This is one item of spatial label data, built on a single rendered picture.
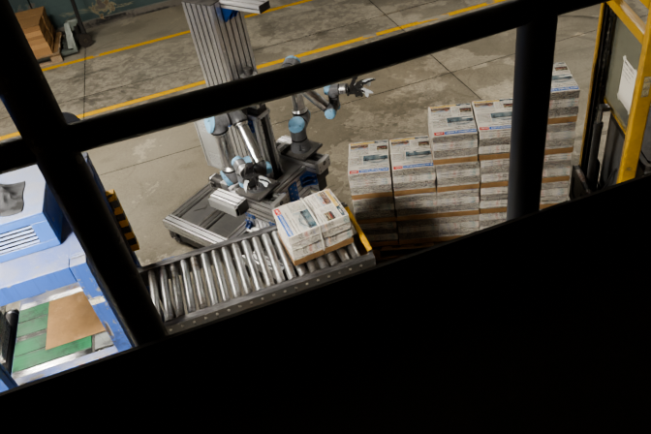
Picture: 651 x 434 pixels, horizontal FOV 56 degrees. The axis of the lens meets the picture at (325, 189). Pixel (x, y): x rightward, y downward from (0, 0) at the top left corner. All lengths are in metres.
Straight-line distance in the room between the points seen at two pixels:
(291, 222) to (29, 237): 1.35
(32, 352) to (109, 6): 7.23
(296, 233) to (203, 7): 1.44
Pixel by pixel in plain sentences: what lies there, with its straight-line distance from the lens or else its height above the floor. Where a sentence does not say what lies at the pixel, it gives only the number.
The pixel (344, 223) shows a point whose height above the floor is 0.98.
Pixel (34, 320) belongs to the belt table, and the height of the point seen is 0.80.
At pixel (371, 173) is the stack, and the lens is 4.06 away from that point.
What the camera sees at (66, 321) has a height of 0.80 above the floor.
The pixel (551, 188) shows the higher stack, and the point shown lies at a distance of 4.35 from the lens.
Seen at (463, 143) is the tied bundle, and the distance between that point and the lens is 3.99.
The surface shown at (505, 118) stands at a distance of 4.07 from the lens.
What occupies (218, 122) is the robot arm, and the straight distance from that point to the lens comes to 3.75.
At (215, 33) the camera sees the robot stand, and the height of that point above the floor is 1.85.
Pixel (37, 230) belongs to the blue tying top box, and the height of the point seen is 1.66.
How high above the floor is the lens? 3.26
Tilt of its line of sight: 38 degrees down
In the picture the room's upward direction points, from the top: 11 degrees counter-clockwise
